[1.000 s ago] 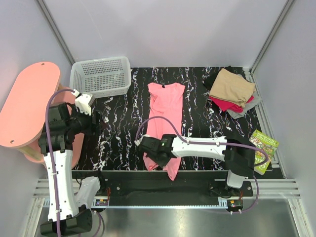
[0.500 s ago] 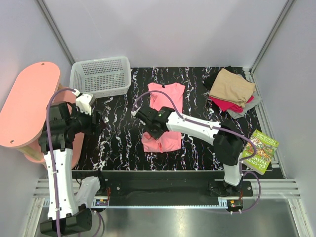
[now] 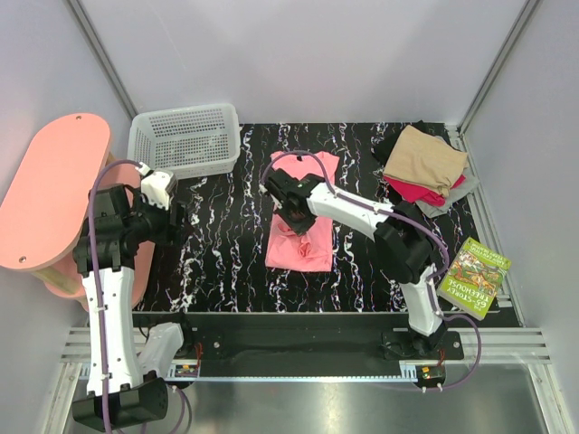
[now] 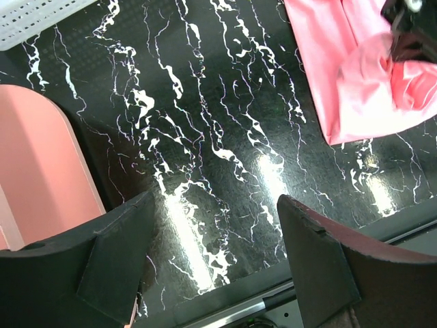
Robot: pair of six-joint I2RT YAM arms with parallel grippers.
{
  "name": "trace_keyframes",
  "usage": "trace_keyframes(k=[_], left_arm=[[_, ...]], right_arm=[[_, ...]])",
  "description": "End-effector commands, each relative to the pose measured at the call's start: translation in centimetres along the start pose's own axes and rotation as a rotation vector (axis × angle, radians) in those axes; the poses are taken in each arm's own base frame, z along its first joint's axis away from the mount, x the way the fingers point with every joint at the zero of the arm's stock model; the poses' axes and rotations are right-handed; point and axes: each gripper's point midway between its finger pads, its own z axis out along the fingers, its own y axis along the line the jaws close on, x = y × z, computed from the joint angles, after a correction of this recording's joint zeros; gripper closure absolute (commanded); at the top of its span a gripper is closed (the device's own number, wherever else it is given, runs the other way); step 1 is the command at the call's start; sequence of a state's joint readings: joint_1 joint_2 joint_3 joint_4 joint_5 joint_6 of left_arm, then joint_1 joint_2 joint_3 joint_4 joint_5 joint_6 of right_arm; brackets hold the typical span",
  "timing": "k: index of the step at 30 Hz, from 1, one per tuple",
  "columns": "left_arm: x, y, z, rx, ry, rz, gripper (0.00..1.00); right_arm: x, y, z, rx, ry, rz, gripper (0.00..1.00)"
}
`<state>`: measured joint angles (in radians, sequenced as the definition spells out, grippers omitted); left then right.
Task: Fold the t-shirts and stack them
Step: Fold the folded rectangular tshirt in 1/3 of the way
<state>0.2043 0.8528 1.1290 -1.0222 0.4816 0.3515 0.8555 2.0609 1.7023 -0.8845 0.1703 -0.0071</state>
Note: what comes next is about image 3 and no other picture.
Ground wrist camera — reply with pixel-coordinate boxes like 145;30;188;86
137;162;177;211
261;169;324;205

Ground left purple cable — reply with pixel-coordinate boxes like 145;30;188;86
87;159;194;434

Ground tan folded t-shirt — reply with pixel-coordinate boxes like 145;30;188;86
384;126;469;197

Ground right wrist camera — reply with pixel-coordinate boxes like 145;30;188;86
261;169;324;205

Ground pink t-shirt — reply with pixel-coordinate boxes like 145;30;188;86
265;156;333;272

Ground green treehouse book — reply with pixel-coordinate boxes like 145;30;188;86
437;238;512;321

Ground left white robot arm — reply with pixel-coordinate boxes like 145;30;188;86
71;184;195;433

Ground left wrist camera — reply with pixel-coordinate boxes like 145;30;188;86
137;162;177;211

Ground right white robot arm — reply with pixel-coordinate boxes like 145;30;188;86
262;169;447;359

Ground pink three-tier shelf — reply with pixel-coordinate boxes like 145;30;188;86
0;112;155;313

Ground grey folded t-shirt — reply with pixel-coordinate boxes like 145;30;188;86
415;173;479;219

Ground magenta folded t-shirt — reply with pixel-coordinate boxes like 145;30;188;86
384;176;446;206

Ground white plastic mesh basket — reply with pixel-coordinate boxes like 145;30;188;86
128;103;241;179

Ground black folded t-shirt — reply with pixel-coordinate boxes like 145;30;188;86
372;120;429;166

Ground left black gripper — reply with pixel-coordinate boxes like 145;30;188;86
124;186;194;247

